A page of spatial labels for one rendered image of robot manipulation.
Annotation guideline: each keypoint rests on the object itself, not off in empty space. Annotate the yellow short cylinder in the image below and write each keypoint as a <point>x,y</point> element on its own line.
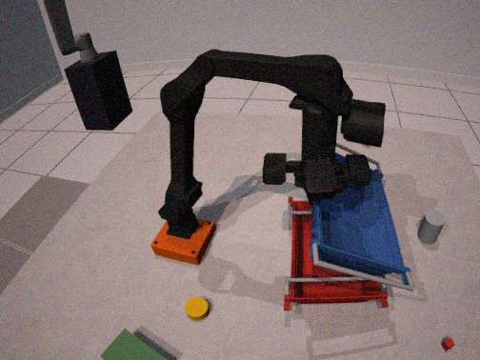
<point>197,308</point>

